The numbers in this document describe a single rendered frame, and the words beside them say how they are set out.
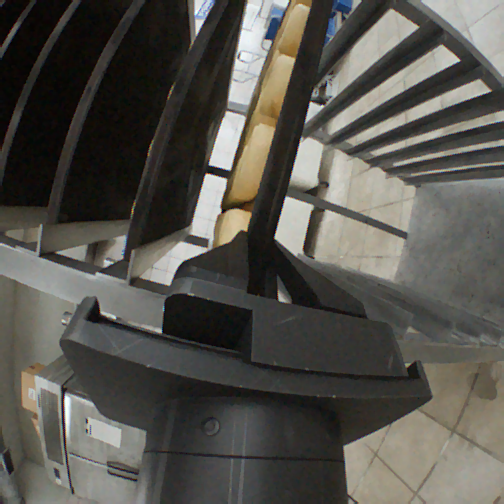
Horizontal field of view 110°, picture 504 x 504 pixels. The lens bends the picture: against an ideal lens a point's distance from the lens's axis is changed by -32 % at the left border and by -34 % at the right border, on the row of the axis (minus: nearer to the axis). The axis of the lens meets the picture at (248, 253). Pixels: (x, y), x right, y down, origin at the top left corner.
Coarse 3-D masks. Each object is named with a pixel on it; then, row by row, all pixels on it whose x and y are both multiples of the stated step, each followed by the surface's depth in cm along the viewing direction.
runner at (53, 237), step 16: (48, 224) 18; (64, 224) 21; (80, 224) 24; (96, 224) 29; (112, 224) 35; (128, 224) 43; (48, 240) 19; (64, 240) 22; (80, 240) 25; (96, 240) 30
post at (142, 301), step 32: (0, 256) 17; (32, 256) 17; (64, 256) 20; (64, 288) 18; (96, 288) 19; (128, 288) 19; (160, 288) 21; (160, 320) 20; (416, 352) 24; (448, 352) 25; (480, 352) 27
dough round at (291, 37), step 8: (296, 8) 14; (304, 8) 14; (296, 16) 14; (304, 16) 14; (288, 24) 15; (296, 24) 14; (304, 24) 14; (288, 32) 15; (296, 32) 14; (288, 40) 15; (296, 40) 15; (280, 48) 17; (288, 48) 16; (296, 48) 16
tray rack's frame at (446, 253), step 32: (288, 192) 83; (416, 192) 90; (448, 192) 73; (480, 192) 58; (384, 224) 90; (416, 224) 88; (448, 224) 71; (480, 224) 57; (416, 256) 85; (448, 256) 69; (480, 256) 56; (416, 288) 81; (448, 288) 66; (480, 288) 54
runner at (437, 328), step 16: (304, 256) 81; (336, 272) 59; (368, 288) 45; (400, 304) 36; (416, 304) 33; (416, 320) 32; (432, 320) 29; (448, 320) 26; (432, 336) 26; (448, 336) 25
